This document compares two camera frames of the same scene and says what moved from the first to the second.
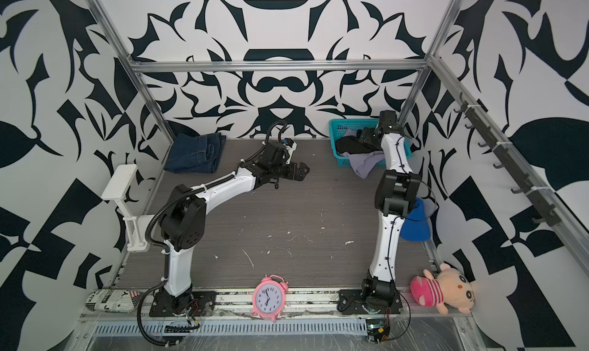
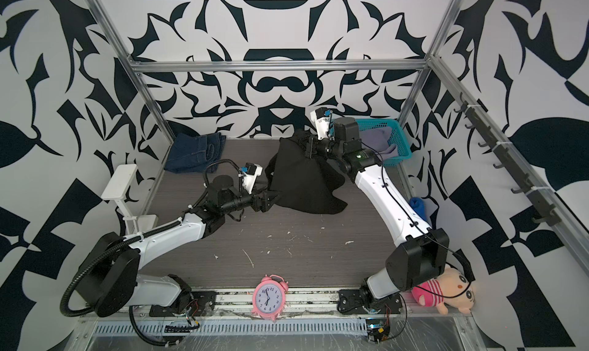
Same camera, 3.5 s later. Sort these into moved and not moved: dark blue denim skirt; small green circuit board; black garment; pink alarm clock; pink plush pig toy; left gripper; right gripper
Moved: left gripper; right gripper; black garment
Not moved: dark blue denim skirt; pink alarm clock; pink plush pig toy; small green circuit board
